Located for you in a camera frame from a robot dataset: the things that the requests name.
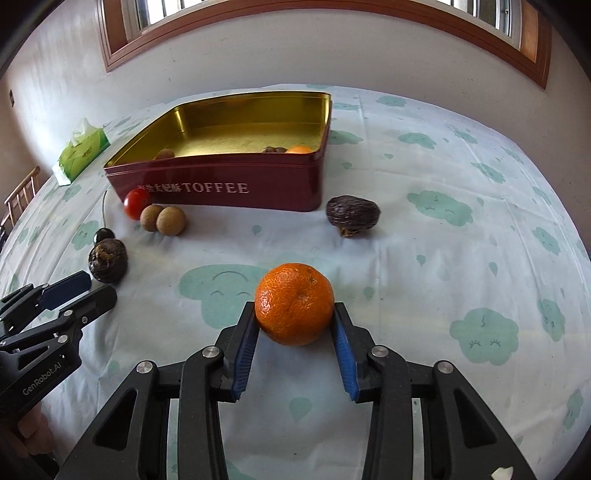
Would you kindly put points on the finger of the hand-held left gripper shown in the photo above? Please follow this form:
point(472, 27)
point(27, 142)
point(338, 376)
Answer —
point(90, 304)
point(64, 287)

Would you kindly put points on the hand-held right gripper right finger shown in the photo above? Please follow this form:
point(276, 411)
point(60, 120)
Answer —
point(344, 355)

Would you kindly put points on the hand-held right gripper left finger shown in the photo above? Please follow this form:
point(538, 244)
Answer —
point(244, 355)

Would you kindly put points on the wrinkled dark passion fruit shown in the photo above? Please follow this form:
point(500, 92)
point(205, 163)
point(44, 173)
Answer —
point(107, 261)
point(274, 149)
point(353, 214)

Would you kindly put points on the dark cherry with stem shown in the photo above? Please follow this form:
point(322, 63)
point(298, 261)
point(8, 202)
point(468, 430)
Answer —
point(104, 235)

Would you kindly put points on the red cherry tomato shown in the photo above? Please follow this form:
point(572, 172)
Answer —
point(136, 203)

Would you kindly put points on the red gold-lined tin box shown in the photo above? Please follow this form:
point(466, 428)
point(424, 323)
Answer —
point(277, 184)

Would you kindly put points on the smooth orange mandarin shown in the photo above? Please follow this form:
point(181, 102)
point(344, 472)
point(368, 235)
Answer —
point(299, 149)

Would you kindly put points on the person's left hand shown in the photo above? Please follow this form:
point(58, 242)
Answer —
point(37, 436)

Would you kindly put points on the wooden chair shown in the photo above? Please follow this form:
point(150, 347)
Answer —
point(18, 198)

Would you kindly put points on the green tissue pack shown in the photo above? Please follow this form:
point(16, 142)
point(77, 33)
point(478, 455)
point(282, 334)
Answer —
point(81, 154)

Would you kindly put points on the cloud print tablecloth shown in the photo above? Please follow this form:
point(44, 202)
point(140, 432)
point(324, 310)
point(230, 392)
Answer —
point(461, 277)

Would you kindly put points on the white barred window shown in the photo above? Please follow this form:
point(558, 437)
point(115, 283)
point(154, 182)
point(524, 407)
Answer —
point(489, 14)

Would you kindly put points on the dark wall switch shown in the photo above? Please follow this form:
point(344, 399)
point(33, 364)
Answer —
point(11, 98)

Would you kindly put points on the brown wooden window frame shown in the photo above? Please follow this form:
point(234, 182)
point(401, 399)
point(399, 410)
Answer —
point(323, 16)

